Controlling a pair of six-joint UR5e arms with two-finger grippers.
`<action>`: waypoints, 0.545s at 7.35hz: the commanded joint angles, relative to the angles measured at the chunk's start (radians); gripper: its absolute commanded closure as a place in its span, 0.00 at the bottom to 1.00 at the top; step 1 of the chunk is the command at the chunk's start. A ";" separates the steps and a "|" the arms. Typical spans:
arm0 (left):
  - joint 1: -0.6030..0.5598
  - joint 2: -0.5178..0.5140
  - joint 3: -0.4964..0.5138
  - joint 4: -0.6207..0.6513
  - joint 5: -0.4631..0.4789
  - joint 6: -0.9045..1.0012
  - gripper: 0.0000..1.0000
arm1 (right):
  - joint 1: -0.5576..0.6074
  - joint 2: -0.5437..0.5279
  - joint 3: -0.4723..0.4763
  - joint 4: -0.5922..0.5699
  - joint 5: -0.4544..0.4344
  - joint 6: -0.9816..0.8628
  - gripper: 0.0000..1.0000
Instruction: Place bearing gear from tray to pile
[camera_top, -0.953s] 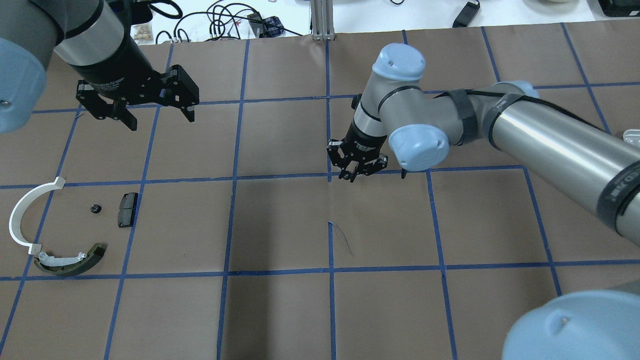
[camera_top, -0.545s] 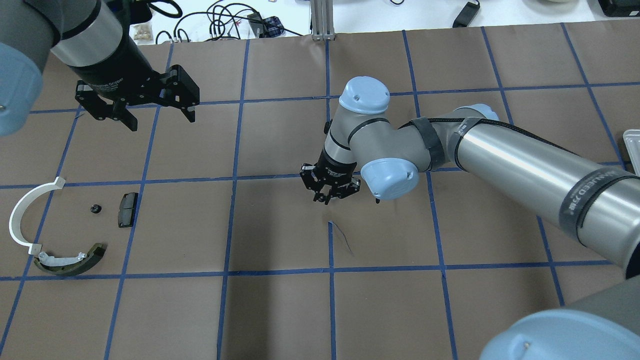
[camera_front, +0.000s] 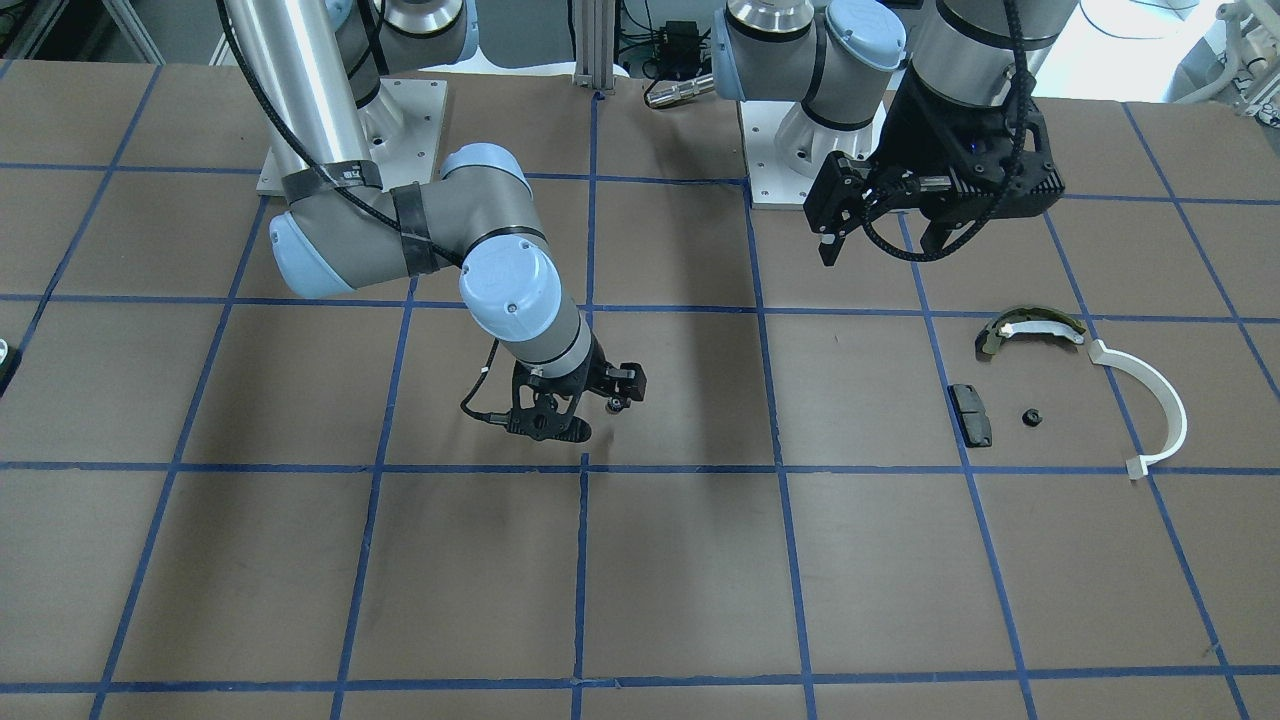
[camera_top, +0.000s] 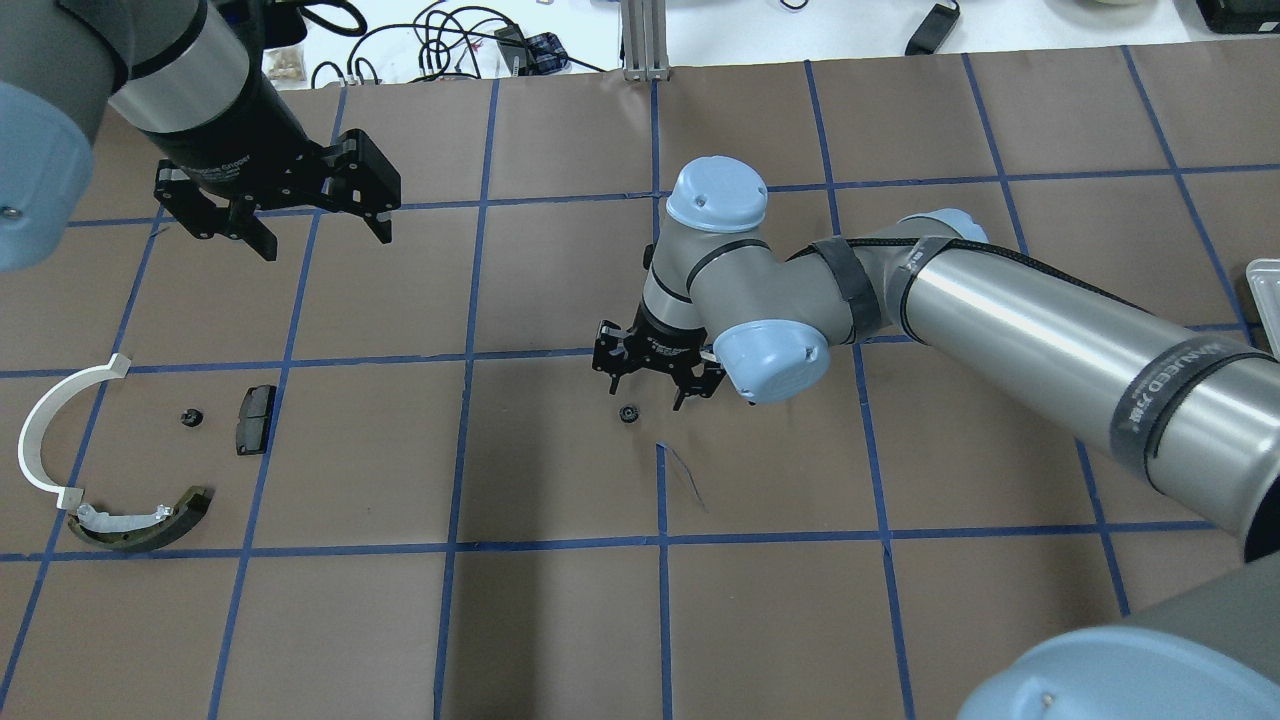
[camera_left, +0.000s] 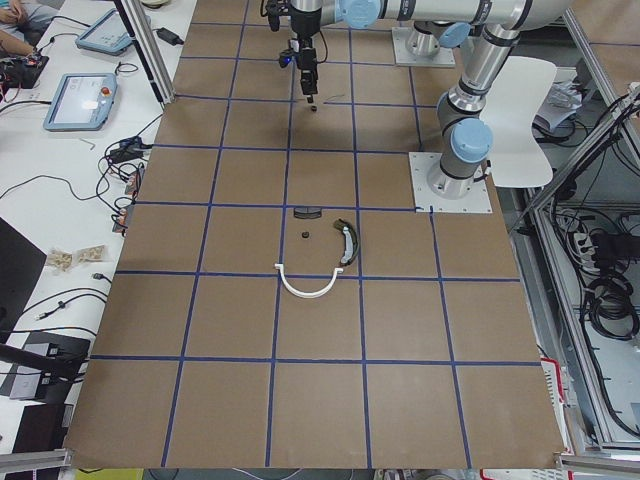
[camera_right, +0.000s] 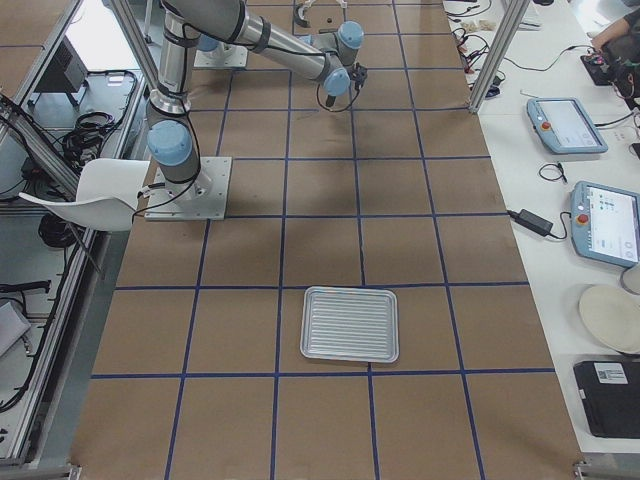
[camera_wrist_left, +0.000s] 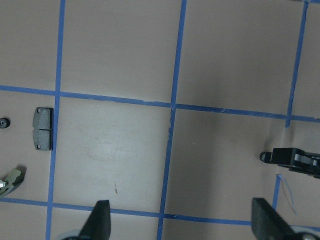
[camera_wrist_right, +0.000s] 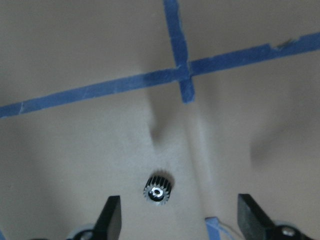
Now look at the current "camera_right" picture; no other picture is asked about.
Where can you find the silver ribbed metal tray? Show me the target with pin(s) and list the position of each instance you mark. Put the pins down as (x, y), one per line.
(350, 324)

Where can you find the olive brake shoe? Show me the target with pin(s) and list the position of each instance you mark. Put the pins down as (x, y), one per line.
(300, 15)

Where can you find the black power adapter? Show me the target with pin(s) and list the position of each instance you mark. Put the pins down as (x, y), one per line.
(531, 222)

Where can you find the upper blue teach pendant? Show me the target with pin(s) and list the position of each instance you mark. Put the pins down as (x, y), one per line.
(564, 127)

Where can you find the blue teach pendant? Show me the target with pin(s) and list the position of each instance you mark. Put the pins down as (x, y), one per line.
(564, 127)
(605, 223)

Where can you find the white plastic chair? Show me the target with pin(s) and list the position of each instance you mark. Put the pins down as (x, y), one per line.
(106, 196)

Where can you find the lower blue teach pendant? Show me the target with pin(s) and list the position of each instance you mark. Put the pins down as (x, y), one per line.
(605, 223)

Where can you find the beige round plate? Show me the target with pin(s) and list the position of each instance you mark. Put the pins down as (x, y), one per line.
(611, 315)

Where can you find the black laptop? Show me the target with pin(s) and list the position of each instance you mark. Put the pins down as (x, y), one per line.
(609, 392)

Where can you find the aluminium frame post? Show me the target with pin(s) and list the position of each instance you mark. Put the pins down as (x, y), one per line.
(500, 44)

